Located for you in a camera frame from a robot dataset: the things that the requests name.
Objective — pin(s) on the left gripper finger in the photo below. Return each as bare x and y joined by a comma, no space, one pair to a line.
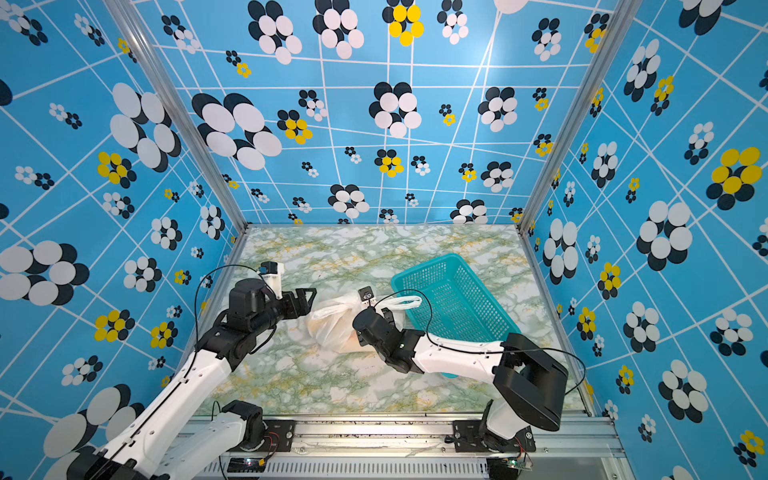
305,293
303,307

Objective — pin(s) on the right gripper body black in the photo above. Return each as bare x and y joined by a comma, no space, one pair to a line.
361,341

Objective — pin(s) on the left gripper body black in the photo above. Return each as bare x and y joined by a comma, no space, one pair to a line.
273,310

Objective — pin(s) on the white plastic bag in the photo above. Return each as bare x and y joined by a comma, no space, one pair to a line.
330,321

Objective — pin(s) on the teal plastic basket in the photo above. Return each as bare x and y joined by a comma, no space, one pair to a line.
466,332

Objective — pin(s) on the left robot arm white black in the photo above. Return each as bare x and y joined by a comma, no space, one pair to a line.
148,447

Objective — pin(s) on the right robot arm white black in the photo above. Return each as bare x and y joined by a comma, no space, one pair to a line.
530,382

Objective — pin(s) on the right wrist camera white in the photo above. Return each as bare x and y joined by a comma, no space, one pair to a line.
366,296

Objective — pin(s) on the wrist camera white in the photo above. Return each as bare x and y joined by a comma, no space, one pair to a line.
366,296
271,273

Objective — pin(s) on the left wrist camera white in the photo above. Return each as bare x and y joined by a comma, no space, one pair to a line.
271,273

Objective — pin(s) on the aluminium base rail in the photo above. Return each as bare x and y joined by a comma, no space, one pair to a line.
424,446

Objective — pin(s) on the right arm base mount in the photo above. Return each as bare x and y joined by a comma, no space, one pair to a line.
471,436

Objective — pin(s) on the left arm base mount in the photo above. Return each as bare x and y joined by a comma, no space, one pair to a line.
273,436

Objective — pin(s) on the left aluminium corner post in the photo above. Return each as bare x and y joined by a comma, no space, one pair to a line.
129,24

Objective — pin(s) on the aluminium corner post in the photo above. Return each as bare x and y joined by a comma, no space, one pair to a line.
620,22
129,24

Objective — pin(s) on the right aluminium corner post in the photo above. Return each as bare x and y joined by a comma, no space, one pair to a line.
620,22

